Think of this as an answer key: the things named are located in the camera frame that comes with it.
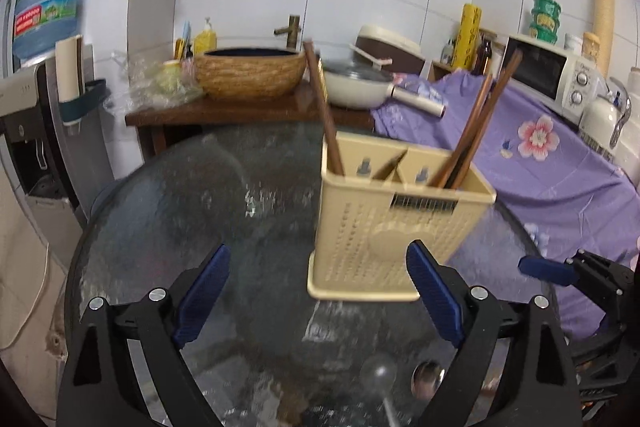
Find yellow soap bottle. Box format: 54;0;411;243
193;17;217;55

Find woven pattern basin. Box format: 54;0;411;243
194;48;306;102

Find beige hanging cloth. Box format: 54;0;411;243
1;173;64;421

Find white microwave oven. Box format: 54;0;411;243
502;35;605;124

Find green stacked bowls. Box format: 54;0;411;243
528;0;562;44

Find dark sauce bottle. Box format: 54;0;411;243
471;32;494;76

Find beige perforated utensil holder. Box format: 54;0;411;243
307;132;497;301

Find white electric kettle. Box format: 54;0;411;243
578;77;632;160

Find round glass table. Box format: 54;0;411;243
63;121;557;427

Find brown rice cooker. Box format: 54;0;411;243
355;25;426;75

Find yellow foil roll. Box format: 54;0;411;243
451;3;482;70

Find brass faucet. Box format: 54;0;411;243
273;15;302;50

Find brown wooden chopstick pair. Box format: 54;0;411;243
445;51;523;190

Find grey water dispenser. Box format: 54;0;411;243
1;46;114;268

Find paper cup holder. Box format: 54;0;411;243
54;35;107;136

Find translucent plastic spoon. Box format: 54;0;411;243
360;353;400;427

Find tall paper cup stack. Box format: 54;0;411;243
592;0;615;77

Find black gold-tipped chopstick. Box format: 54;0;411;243
319;66;329;102

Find clear plastic bag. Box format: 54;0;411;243
103;51;205;116

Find cream pan with lid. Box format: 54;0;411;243
322;61;446;118

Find dark wooden counter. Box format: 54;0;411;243
124;81;377;158

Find small metal spoon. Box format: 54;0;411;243
411;360;445;402

